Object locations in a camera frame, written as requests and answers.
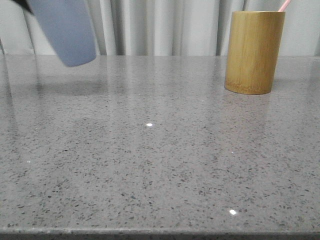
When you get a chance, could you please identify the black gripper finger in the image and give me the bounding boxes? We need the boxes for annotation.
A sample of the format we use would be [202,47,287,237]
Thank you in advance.
[12,0,33,15]

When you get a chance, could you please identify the pink chopstick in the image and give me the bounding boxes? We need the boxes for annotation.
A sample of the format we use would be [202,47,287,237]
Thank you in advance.
[278,0,292,12]

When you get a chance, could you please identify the bamboo cylinder cup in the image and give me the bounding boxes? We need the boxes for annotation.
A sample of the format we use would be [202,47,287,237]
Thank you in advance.
[224,11,285,95]

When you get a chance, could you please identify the grey-white curtain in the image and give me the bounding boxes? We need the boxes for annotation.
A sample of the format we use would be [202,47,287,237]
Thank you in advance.
[0,0,320,57]

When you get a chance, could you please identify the blue plastic cup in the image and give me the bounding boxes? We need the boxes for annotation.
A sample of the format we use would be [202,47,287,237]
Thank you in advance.
[27,0,96,67]

